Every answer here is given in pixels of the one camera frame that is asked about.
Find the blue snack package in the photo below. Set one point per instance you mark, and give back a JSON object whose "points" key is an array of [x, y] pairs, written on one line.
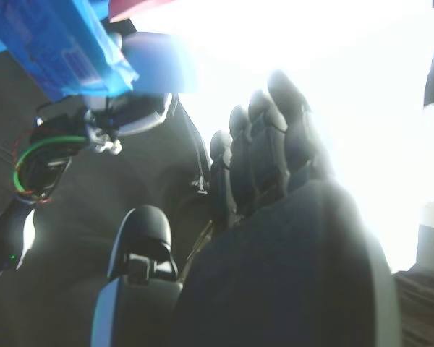
{"points": [[50, 43]]}

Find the light blue bowl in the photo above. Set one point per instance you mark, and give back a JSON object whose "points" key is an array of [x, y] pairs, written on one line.
{"points": [[155, 61]]}

